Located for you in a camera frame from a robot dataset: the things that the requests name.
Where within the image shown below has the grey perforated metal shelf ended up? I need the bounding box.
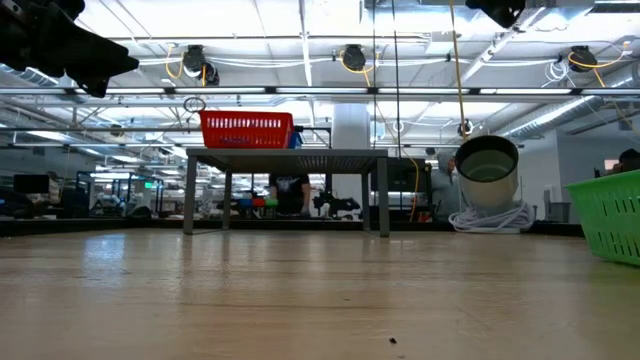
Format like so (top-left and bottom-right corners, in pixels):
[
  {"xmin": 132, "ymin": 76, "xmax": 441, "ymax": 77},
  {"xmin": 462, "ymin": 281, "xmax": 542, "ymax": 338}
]
[{"xmin": 183, "ymin": 147, "xmax": 391, "ymax": 237}]

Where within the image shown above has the black monitor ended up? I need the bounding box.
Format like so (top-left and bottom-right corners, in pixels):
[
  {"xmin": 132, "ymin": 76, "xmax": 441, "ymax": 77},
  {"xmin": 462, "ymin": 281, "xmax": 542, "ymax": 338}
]
[{"xmin": 13, "ymin": 173, "xmax": 51, "ymax": 195}]

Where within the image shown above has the long overhead light bar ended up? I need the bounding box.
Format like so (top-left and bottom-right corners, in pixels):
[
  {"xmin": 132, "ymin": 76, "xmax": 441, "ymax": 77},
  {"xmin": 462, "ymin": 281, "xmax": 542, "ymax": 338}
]
[{"xmin": 0, "ymin": 85, "xmax": 640, "ymax": 97}]

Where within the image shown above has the white coiled cable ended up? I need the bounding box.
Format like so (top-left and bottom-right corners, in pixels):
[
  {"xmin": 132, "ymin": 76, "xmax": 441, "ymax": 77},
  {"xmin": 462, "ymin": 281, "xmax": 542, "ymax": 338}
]
[{"xmin": 448, "ymin": 202, "xmax": 536, "ymax": 234}]

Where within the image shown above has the black camera rig frame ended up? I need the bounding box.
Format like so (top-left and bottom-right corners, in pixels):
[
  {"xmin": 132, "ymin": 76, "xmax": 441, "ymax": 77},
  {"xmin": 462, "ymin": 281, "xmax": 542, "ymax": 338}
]
[{"xmin": 293, "ymin": 124, "xmax": 332, "ymax": 149}]

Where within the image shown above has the silver ventilation duct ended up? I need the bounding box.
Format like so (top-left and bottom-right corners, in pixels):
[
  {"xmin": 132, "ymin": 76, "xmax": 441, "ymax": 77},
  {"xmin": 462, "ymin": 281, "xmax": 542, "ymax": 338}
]
[{"xmin": 502, "ymin": 93, "xmax": 640, "ymax": 141}]

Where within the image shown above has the person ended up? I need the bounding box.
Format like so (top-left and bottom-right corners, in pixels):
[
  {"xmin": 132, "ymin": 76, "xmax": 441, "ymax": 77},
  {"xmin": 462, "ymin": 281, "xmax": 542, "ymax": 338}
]
[
  {"xmin": 46, "ymin": 170, "xmax": 62, "ymax": 204},
  {"xmin": 617, "ymin": 148, "xmax": 640, "ymax": 175},
  {"xmin": 430, "ymin": 151, "xmax": 464, "ymax": 221},
  {"xmin": 268, "ymin": 173, "xmax": 312, "ymax": 217}
]

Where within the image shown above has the yellow hanging cable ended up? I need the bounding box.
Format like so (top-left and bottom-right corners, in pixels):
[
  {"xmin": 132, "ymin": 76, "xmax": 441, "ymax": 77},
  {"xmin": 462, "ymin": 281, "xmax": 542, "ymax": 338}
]
[{"xmin": 447, "ymin": 0, "xmax": 469, "ymax": 142}]

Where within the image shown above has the grey waste bin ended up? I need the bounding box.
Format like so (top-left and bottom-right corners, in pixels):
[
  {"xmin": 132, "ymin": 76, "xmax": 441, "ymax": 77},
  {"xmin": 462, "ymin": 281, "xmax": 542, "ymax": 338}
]
[{"xmin": 548, "ymin": 201, "xmax": 569, "ymax": 224}]

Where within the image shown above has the green plastic basket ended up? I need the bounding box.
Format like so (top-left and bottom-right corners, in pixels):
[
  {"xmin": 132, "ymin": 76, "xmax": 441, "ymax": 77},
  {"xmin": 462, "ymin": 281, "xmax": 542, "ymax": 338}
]
[{"xmin": 564, "ymin": 168, "xmax": 640, "ymax": 266}]

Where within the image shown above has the black ceiling cable reel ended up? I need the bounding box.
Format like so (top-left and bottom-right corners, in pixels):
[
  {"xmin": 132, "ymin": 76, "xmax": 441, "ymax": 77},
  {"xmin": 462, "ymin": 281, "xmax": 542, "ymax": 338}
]
[
  {"xmin": 568, "ymin": 44, "xmax": 599, "ymax": 74},
  {"xmin": 181, "ymin": 43, "xmax": 221, "ymax": 87},
  {"xmin": 341, "ymin": 43, "xmax": 368, "ymax": 73}
]

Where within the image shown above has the black aluminium table frame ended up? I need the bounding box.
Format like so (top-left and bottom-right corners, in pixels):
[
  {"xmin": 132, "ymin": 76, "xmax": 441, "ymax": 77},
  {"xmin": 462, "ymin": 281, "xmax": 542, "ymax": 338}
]
[{"xmin": 0, "ymin": 217, "xmax": 586, "ymax": 236}]

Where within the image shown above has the red plastic basket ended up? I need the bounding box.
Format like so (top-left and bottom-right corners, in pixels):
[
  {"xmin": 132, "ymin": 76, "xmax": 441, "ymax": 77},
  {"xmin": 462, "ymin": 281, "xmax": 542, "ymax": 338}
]
[{"xmin": 198, "ymin": 109, "xmax": 295, "ymax": 150}]

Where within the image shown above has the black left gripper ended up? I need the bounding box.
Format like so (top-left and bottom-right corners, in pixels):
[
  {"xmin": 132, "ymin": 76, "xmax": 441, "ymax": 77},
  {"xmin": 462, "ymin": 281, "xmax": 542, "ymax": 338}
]
[{"xmin": 0, "ymin": 0, "xmax": 140, "ymax": 99}]

